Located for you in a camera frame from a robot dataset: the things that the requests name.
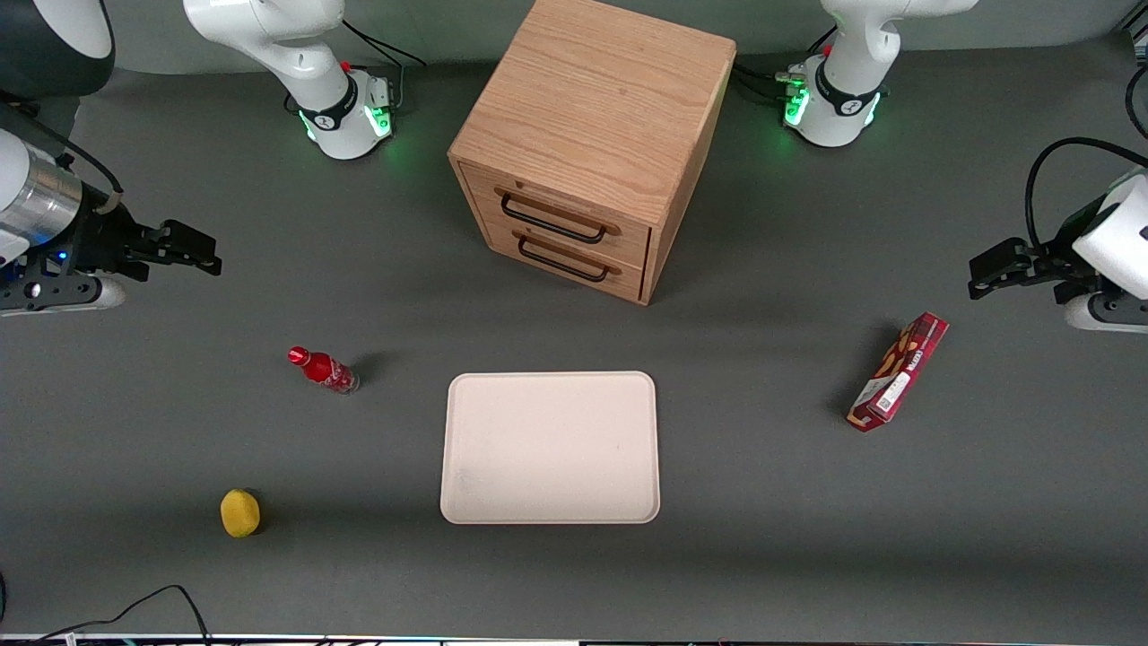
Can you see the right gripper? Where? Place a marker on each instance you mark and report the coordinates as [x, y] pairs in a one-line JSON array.
[[97, 240]]

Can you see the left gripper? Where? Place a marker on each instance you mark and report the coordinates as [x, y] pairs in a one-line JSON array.
[[1051, 263]]

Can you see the red coke bottle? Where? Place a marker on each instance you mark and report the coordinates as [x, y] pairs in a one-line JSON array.
[[325, 371]]

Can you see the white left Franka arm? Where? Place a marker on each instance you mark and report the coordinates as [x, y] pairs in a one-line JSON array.
[[847, 85]]

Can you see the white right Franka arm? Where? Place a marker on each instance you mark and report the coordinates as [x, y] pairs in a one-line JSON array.
[[309, 63]]

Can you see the beige rectangular tray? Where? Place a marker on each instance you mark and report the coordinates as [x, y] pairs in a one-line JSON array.
[[549, 449]]

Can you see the red snack box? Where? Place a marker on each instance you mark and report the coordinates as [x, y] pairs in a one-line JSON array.
[[900, 372]]

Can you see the yellow lemon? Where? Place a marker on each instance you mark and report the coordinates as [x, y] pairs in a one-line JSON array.
[[239, 513]]

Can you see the wooden drawer front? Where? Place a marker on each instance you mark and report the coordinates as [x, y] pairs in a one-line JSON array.
[[552, 256], [560, 211]]

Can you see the wooden drawer cabinet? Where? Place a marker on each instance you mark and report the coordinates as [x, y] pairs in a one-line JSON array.
[[596, 90]]

